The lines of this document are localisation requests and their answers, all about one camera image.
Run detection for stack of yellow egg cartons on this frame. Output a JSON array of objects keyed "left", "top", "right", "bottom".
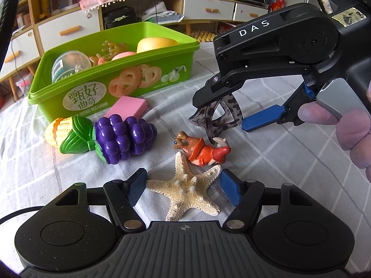
[{"left": 191, "top": 29, "right": 216, "bottom": 43}]

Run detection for toy corn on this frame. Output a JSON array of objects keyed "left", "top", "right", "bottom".
[{"left": 45, "top": 115, "right": 94, "bottom": 155}]

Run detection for green plastic box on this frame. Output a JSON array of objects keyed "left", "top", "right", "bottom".
[{"left": 28, "top": 21, "right": 200, "bottom": 123}]

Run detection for white drawer orange handle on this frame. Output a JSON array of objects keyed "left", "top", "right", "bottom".
[
  {"left": 38, "top": 10, "right": 101, "bottom": 53},
  {"left": 233, "top": 3, "right": 269, "bottom": 22},
  {"left": 0, "top": 29, "right": 42, "bottom": 79},
  {"left": 183, "top": 0, "right": 237, "bottom": 21}
]

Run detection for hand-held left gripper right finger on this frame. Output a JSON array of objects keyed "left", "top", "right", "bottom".
[{"left": 220, "top": 169, "right": 322, "bottom": 230}]

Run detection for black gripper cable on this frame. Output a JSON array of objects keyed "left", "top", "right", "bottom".
[{"left": 0, "top": 205, "right": 45, "bottom": 224}]

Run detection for leopard print hair clip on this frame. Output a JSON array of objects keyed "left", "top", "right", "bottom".
[{"left": 188, "top": 94, "right": 243, "bottom": 139}]

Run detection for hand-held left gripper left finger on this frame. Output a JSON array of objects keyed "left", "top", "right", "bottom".
[{"left": 43, "top": 168, "right": 148, "bottom": 230}]

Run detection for stack of papers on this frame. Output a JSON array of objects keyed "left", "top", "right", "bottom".
[{"left": 142, "top": 9, "right": 185, "bottom": 25}]

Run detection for clear plastic jar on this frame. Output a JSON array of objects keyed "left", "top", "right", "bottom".
[{"left": 51, "top": 51, "right": 93, "bottom": 84}]

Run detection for black case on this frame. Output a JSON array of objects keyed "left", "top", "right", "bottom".
[{"left": 103, "top": 7, "right": 137, "bottom": 30}]

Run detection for amber coral toy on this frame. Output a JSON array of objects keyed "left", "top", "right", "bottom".
[{"left": 101, "top": 40, "right": 131, "bottom": 62}]

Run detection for dried starfish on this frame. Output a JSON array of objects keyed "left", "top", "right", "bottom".
[{"left": 145, "top": 152, "right": 223, "bottom": 222}]

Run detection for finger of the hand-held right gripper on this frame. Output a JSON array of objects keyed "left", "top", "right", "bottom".
[
  {"left": 242, "top": 82, "right": 317, "bottom": 131},
  {"left": 193, "top": 63, "right": 312, "bottom": 110}
]

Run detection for red brown animal figurine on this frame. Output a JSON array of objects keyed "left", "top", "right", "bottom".
[{"left": 175, "top": 131, "right": 231, "bottom": 167}]

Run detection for person's right hand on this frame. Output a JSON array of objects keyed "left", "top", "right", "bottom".
[{"left": 298, "top": 87, "right": 371, "bottom": 180}]

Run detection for pink block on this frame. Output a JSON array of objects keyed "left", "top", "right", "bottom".
[{"left": 104, "top": 95, "right": 147, "bottom": 119}]

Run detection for yellow plastic bowl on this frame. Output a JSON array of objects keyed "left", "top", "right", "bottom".
[{"left": 136, "top": 37, "right": 179, "bottom": 53}]

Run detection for black power cable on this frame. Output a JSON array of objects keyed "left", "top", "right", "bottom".
[{"left": 136, "top": 0, "right": 163, "bottom": 25}]

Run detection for wooden cabinet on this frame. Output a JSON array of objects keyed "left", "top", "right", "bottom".
[{"left": 0, "top": 0, "right": 276, "bottom": 93}]

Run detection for purple toy grapes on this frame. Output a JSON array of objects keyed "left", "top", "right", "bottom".
[{"left": 92, "top": 114, "right": 157, "bottom": 164}]

